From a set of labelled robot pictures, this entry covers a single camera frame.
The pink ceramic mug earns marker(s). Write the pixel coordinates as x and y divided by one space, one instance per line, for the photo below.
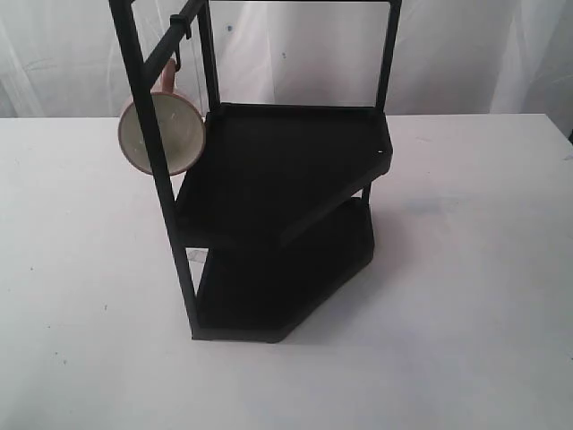
181 127

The black metal shelf rack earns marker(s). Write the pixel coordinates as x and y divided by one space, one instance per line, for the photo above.
274 217

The white curtain backdrop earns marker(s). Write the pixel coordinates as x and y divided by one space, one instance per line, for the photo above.
61 58

